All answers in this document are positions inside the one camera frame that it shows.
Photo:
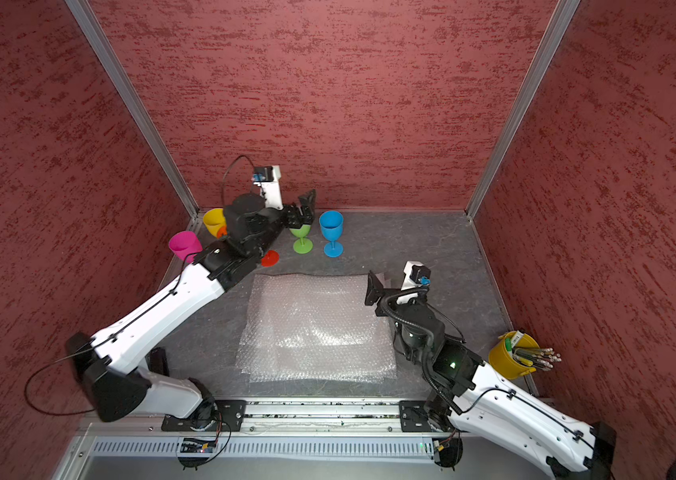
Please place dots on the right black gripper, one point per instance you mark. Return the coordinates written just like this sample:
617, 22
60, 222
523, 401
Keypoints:
376, 290

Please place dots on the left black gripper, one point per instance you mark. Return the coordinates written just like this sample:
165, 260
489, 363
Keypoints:
305, 212

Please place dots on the green glass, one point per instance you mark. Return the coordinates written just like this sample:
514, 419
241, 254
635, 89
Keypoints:
302, 245

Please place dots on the blue glass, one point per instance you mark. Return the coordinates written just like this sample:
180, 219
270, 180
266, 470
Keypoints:
331, 225

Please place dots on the red glass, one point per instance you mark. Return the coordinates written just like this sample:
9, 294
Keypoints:
270, 259

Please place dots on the yellow glass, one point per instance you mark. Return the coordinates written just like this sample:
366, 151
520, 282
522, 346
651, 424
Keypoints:
215, 222

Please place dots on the pink glass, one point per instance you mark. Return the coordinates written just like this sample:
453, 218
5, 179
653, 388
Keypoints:
185, 245

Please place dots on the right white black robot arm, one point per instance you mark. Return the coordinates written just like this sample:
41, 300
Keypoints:
468, 395

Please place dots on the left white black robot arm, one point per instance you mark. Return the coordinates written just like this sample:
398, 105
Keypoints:
111, 366

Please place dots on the yellow pen cup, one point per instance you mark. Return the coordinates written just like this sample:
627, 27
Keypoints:
501, 359

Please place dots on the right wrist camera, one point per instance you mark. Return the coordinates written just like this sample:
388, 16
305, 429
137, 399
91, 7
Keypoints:
416, 283

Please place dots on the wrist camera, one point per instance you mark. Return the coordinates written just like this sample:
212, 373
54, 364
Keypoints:
267, 179
416, 283

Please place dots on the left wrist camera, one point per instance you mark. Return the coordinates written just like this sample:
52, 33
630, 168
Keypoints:
267, 179

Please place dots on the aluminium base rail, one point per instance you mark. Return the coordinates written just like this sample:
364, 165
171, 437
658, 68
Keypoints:
364, 430

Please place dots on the left aluminium corner post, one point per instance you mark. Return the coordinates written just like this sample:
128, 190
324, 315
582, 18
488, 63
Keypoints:
87, 21

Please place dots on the aluminium corner post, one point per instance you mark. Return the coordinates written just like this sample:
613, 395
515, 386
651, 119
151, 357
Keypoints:
87, 21
554, 33

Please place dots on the right aluminium corner post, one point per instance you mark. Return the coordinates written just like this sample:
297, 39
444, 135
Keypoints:
554, 33

